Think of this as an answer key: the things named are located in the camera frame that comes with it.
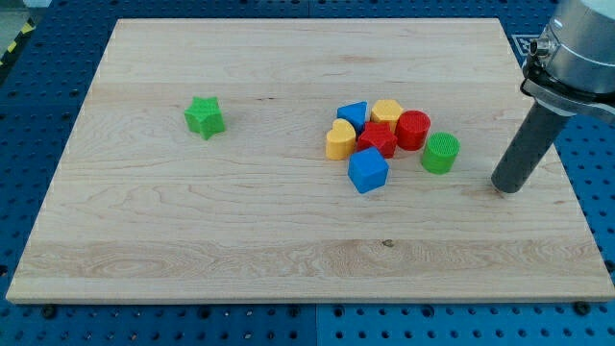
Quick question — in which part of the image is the yellow black hazard tape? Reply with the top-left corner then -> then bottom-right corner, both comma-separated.
1,18 -> 36,68

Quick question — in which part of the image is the yellow hexagon block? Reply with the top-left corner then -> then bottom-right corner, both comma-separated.
370,99 -> 404,133

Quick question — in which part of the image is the blue cube block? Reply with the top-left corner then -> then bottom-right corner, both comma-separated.
348,147 -> 389,193

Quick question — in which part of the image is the green star block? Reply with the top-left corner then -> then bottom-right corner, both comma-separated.
184,96 -> 226,140

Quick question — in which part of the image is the yellow heart block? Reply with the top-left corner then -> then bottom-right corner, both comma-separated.
325,118 -> 357,161

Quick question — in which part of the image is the light wooden board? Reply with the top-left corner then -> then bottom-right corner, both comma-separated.
7,18 -> 614,305

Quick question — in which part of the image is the green cylinder block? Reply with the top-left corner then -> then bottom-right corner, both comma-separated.
421,132 -> 460,175

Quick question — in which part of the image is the blue triangle block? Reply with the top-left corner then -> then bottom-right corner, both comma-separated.
336,101 -> 367,135

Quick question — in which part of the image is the red cylinder block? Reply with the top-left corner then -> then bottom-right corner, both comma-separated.
395,111 -> 431,151

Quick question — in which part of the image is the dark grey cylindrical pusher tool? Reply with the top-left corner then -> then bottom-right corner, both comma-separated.
491,102 -> 570,193

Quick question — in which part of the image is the red star block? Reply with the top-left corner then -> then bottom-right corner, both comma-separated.
356,122 -> 398,159

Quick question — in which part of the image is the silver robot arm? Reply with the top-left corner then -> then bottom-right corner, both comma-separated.
521,0 -> 614,124

